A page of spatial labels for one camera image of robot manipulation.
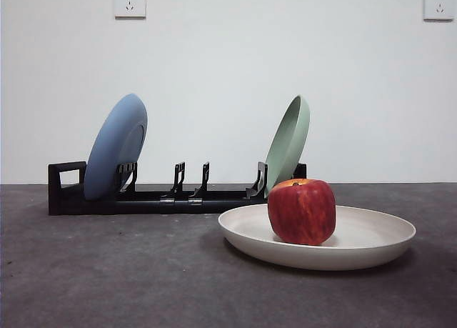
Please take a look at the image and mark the red apple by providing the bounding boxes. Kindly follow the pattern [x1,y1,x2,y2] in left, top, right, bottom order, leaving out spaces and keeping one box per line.
[267,178,337,246]

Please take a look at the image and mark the pale yellow plate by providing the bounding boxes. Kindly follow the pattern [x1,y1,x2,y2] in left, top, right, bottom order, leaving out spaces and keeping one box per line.
[217,203,417,272]

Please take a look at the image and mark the green plate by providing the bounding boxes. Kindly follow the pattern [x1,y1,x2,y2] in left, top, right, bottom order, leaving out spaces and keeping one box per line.
[264,94,311,199]

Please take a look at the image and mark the black plate rack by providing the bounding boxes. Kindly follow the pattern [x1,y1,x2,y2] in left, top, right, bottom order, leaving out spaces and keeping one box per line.
[47,160,308,216]

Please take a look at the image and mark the blue plate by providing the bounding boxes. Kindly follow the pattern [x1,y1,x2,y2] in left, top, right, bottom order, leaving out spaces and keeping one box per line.
[84,93,149,201]

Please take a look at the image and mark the white wall socket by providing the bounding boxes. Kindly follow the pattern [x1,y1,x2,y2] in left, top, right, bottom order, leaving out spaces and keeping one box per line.
[114,0,146,20]
[423,0,454,21]

